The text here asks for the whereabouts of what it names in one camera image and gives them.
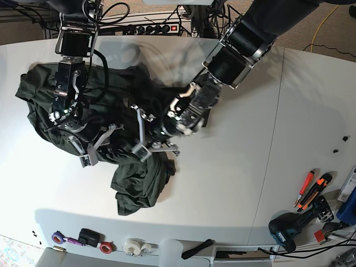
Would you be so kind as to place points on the red tape roll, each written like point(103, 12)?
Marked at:
point(106, 247)

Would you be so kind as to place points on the red square tag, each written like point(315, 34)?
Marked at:
point(319, 236)

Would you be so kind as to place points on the black power strip red switch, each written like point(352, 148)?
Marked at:
point(154, 30)

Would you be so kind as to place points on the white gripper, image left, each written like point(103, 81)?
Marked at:
point(88, 155)

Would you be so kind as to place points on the black action camera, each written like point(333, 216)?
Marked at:
point(89, 237)

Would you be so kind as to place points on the teal black cordless drill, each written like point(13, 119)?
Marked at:
point(287, 226)

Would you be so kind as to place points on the black robot arm, image left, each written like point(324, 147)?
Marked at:
point(70, 112)

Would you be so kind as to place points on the purple tape roll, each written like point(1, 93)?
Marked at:
point(58, 237)

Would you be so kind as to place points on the orange black utility knife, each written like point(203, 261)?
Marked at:
point(315, 190)

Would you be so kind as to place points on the white plastic cup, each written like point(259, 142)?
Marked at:
point(170, 251)

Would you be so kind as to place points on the dark green t-shirt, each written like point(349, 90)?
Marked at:
point(109, 94)

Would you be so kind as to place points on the blue box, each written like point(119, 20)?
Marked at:
point(346, 212)

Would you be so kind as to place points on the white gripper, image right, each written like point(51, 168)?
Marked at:
point(145, 148)

